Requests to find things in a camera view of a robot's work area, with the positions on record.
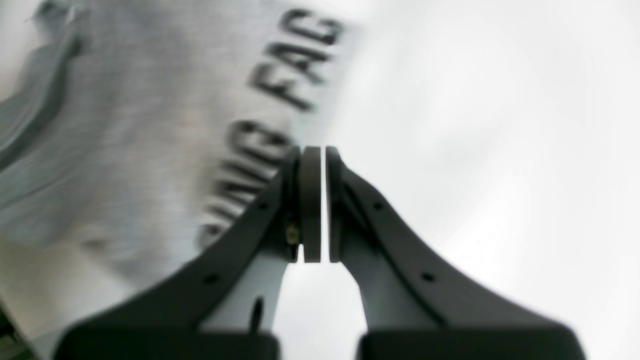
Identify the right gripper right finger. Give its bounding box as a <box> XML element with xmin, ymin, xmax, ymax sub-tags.
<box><xmin>326</xmin><ymin>146</ymin><xmax>586</xmax><ymax>360</ymax></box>

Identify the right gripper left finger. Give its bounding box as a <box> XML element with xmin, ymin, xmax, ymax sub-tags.
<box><xmin>54</xmin><ymin>146</ymin><xmax>322</xmax><ymax>360</ymax></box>

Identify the grey t-shirt with black lettering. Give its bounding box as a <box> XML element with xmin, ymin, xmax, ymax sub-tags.
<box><xmin>0</xmin><ymin>0</ymin><xmax>371</xmax><ymax>291</ymax></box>

